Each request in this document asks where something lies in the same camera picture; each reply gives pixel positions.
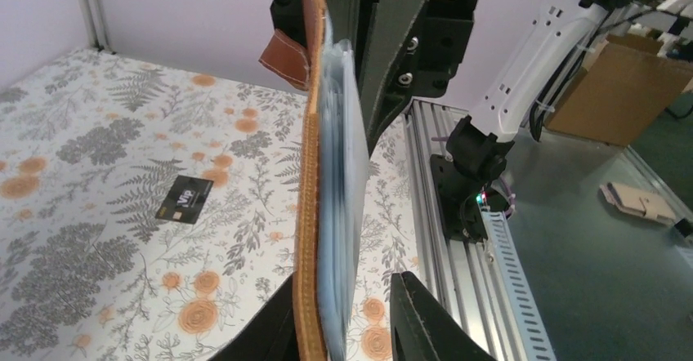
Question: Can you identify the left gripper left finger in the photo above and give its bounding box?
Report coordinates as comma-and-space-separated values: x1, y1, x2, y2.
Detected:
210, 277, 301, 361

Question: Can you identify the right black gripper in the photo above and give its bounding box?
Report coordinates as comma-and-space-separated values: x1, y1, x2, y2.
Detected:
267, 0, 484, 157

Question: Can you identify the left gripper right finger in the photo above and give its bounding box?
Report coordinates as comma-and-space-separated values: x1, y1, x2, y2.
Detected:
390, 271, 494, 361

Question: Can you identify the brown leather card holder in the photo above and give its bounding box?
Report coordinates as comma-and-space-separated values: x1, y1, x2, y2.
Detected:
260, 0, 369, 360

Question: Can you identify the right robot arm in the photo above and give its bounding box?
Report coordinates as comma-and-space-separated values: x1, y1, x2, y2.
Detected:
261, 0, 633, 242

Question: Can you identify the floral patterned table mat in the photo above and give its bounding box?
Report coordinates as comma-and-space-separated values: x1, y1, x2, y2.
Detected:
0, 47, 426, 361

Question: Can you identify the brown cardboard box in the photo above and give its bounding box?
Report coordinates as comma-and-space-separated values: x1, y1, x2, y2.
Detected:
546, 34, 692, 146

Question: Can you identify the cardboard scrap on floor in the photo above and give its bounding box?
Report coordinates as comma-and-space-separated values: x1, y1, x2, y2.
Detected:
600, 182, 676, 225

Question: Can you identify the aluminium rail frame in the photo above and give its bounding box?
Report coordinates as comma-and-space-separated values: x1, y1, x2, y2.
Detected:
70, 0, 693, 361

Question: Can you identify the slotted grey cable duct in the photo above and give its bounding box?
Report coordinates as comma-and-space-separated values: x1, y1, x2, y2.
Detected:
482, 212, 556, 360

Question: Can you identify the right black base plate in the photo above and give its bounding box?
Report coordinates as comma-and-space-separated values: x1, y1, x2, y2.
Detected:
429, 154, 488, 243

